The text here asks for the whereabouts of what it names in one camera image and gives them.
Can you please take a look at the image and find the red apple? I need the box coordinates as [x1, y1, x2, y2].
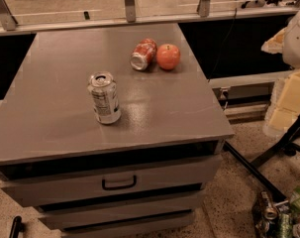
[156, 44, 180, 70]

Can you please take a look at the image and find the grey drawer cabinet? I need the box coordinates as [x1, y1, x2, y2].
[0, 24, 233, 238]

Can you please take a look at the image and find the pile of cans and trash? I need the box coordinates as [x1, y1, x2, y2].
[251, 186, 300, 238]

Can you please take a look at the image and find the black object on floor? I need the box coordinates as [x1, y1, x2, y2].
[9, 216, 25, 238]

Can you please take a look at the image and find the black hanging cable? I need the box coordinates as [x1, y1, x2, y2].
[207, 7, 239, 81]

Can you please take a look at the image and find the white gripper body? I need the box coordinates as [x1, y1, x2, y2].
[263, 69, 300, 137]

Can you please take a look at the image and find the black metal stand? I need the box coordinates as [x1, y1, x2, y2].
[224, 115, 300, 201]

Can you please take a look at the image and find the silver 7up can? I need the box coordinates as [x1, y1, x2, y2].
[87, 71, 121, 125]

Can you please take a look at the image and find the red soda can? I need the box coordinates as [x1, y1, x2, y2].
[130, 39, 157, 71]

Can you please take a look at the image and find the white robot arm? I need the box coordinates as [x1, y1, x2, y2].
[261, 10, 300, 137]

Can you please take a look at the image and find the black drawer handle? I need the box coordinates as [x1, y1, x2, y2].
[101, 175, 138, 191]

